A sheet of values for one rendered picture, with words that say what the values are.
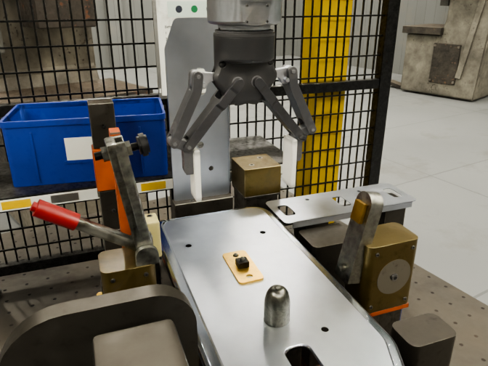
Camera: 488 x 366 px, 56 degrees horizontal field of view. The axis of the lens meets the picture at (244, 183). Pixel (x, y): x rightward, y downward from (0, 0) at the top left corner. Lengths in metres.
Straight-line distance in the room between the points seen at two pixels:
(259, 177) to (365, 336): 0.43
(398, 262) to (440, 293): 0.54
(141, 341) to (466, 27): 6.96
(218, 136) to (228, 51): 0.36
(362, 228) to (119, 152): 0.35
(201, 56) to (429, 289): 0.79
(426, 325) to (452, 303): 0.58
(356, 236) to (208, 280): 0.22
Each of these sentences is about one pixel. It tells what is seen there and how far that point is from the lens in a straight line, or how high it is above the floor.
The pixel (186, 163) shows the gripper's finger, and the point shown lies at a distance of 0.59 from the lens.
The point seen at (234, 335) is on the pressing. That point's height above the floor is 1.00.
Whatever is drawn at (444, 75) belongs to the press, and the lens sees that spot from 7.26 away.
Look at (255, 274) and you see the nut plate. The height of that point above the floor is 1.00.
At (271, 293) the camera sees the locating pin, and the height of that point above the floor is 1.04.
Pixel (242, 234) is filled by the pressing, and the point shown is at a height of 1.00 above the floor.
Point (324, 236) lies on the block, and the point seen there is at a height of 0.98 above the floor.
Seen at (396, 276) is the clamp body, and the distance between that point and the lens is 0.73.
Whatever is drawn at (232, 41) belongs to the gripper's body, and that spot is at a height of 1.33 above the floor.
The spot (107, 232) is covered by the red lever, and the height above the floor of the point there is 1.10.
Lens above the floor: 1.37
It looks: 22 degrees down
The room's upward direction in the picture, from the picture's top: straight up
